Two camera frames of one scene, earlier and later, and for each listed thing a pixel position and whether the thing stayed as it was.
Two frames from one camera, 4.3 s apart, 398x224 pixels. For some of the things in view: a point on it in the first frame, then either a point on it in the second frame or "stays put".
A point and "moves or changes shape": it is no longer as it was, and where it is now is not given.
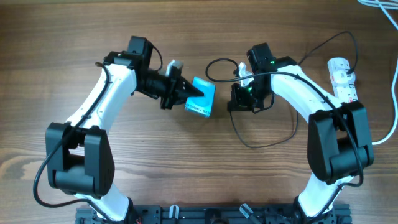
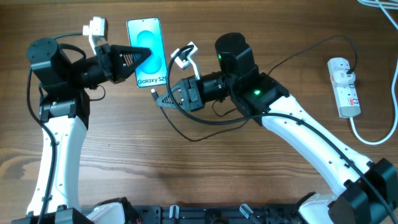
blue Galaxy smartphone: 203,104 moves or changes shape
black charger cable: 296,112 -> 352,71
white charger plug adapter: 342,77 stays put
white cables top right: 390,4 stays put
